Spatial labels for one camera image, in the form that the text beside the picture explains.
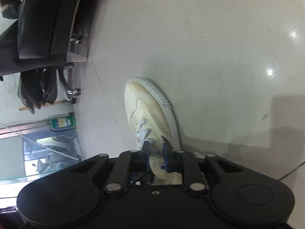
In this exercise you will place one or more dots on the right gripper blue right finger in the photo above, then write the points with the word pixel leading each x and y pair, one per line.
pixel 188 166

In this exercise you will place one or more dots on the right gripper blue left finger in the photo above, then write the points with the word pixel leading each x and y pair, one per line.
pixel 127 163

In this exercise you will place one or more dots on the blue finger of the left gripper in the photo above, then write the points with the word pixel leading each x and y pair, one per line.
pixel 141 178

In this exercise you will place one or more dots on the white shoelace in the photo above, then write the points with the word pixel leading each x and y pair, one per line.
pixel 143 133

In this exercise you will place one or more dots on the white canvas sneaker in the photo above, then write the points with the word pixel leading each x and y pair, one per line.
pixel 144 100

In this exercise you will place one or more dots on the green fire extinguisher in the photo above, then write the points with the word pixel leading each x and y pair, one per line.
pixel 62 123

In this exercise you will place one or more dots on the black office chair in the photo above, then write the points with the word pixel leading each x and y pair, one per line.
pixel 38 87

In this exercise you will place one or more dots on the black leather sofa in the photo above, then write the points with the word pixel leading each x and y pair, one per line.
pixel 45 33

